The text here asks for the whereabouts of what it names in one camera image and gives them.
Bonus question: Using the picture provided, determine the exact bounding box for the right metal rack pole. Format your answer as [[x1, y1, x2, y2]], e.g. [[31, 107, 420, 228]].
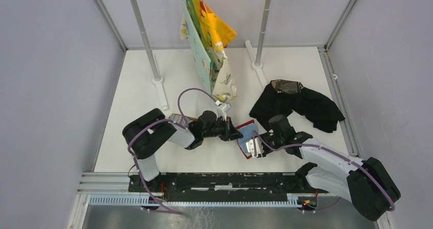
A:
[[245, 0, 272, 89]]

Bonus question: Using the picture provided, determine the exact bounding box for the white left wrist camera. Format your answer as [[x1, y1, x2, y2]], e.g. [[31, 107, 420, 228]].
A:
[[215, 100, 232, 121]]

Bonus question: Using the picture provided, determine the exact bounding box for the green hanging cloth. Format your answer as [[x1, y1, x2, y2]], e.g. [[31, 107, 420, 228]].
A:
[[180, 0, 214, 94]]

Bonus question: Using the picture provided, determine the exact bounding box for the metal rack pole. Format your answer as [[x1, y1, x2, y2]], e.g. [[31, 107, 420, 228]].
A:
[[130, 0, 169, 110], [245, 0, 272, 89]]

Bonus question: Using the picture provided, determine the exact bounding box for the yellow floral hanging cloth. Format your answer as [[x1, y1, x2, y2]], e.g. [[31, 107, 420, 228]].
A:
[[200, 0, 237, 103]]

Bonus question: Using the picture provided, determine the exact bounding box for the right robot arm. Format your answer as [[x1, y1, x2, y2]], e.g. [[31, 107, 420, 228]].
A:
[[252, 115, 401, 221]]

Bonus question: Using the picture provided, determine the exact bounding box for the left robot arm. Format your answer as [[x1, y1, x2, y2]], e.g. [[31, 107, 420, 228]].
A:
[[122, 108, 244, 192]]

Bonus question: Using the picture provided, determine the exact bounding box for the black shirt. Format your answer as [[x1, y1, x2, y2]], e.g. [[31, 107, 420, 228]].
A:
[[249, 79, 346, 133]]

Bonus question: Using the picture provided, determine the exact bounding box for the left metal rack pole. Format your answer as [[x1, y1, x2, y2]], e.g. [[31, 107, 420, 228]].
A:
[[130, 0, 169, 110]]

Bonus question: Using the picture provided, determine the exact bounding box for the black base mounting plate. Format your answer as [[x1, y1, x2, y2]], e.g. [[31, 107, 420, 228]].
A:
[[128, 173, 325, 202]]

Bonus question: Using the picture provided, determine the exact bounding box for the white slotted cable duct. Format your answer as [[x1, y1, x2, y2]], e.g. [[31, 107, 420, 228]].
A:
[[88, 195, 302, 208]]

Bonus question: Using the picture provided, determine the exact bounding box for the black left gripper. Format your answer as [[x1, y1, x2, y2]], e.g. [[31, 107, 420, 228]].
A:
[[202, 116, 243, 142]]

